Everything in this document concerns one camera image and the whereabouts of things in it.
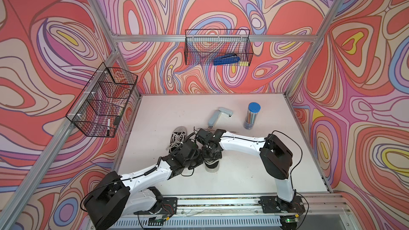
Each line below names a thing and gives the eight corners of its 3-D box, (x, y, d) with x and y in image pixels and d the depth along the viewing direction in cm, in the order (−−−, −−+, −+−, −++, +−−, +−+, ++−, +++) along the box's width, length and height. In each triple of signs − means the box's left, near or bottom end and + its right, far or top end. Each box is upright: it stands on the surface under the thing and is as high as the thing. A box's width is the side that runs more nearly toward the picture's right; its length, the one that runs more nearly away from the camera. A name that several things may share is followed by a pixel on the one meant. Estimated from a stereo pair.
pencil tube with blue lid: (243, 130, 102) (250, 110, 87) (241, 122, 107) (248, 101, 91) (253, 130, 102) (262, 110, 87) (251, 122, 107) (259, 101, 91)
